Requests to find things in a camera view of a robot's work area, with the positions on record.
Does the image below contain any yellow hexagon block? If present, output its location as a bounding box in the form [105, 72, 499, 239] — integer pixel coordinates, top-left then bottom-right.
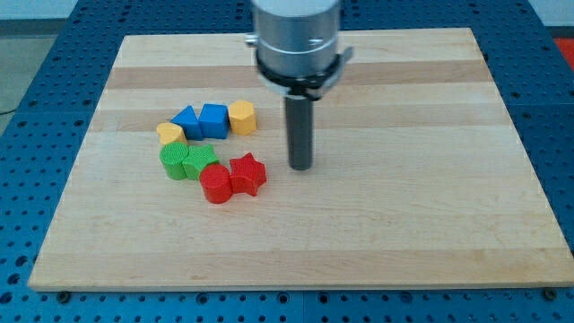
[228, 100, 257, 135]

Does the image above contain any blue triangle block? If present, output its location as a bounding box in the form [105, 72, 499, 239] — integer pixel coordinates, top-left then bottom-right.
[170, 106, 204, 141]

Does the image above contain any green cylinder block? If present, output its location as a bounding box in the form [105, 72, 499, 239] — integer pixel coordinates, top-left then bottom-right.
[159, 142, 189, 180]

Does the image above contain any yellow heart block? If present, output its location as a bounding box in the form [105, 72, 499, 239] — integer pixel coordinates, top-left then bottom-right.
[156, 122, 187, 145]

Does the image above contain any wooden board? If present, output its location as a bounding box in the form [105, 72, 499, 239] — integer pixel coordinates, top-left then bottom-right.
[29, 28, 573, 292]

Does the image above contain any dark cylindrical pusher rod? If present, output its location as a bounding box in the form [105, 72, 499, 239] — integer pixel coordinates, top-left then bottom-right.
[284, 98, 313, 170]

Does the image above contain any green star block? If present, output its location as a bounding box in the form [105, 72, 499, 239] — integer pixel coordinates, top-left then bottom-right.
[182, 144, 220, 180]

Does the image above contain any red cylinder block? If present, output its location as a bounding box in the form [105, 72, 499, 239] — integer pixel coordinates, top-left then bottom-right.
[199, 164, 233, 204]

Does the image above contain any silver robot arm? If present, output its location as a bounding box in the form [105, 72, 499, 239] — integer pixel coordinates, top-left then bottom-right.
[245, 0, 353, 101]

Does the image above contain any red star block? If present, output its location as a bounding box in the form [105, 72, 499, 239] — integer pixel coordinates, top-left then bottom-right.
[230, 153, 267, 196]

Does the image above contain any blue cube block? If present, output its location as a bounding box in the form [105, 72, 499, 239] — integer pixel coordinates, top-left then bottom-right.
[198, 103, 230, 139]

